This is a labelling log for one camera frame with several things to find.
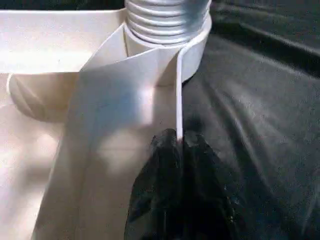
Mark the white plastic table leg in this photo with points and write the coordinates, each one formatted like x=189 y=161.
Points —
x=162 y=20

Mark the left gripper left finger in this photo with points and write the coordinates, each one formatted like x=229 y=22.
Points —
x=157 y=195

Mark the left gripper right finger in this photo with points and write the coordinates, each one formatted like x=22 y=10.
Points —
x=210 y=200

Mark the white plastic table top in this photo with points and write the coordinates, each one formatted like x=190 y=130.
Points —
x=75 y=125

